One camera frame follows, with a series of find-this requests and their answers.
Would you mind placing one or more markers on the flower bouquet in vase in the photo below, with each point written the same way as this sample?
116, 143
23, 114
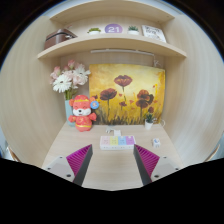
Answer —
68, 81

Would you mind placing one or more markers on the wooden shelf unit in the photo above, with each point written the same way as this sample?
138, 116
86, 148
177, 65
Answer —
110, 41

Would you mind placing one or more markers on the small potted plant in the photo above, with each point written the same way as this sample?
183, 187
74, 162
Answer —
149, 122

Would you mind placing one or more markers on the pastel white power strip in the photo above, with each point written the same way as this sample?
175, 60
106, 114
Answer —
117, 142

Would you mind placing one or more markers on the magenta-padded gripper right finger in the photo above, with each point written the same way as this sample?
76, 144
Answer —
150, 163

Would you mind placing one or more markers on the white light bar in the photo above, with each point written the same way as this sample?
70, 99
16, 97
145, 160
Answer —
123, 52

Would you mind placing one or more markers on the yellow poppy flower painting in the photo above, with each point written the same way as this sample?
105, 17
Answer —
130, 100

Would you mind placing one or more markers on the red plush toy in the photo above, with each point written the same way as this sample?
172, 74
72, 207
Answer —
82, 115

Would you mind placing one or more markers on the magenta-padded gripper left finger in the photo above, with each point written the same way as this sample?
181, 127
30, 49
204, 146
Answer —
75, 163

